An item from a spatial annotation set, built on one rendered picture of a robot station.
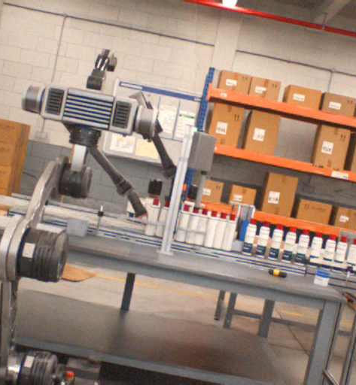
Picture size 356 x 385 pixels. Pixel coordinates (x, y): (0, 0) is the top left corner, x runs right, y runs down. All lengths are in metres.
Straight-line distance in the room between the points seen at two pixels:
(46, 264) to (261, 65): 6.02
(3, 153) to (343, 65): 4.60
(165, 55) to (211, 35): 0.66
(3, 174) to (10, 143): 0.34
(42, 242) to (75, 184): 0.49
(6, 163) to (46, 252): 4.32
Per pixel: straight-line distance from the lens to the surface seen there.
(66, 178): 2.34
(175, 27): 7.59
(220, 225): 2.96
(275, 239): 3.02
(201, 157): 2.82
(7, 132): 6.19
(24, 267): 1.93
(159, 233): 2.96
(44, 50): 7.72
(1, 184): 6.21
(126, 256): 2.54
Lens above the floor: 1.30
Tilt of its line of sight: 3 degrees down
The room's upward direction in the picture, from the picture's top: 11 degrees clockwise
